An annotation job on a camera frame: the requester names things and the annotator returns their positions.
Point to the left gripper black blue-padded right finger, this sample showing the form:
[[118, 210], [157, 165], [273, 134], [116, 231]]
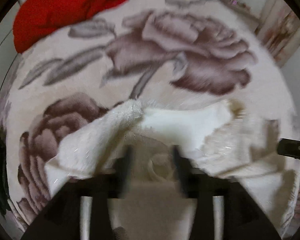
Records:
[[183, 168]]

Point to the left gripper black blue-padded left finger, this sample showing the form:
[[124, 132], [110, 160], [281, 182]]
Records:
[[122, 169]]

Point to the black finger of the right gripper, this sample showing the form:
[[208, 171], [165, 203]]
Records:
[[289, 148]]

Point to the white fluffy cardigan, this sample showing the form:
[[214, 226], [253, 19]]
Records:
[[225, 139]]

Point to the floral pink bed blanket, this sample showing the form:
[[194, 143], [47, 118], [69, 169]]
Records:
[[166, 54]]

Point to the red garment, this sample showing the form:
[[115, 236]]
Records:
[[38, 18]]

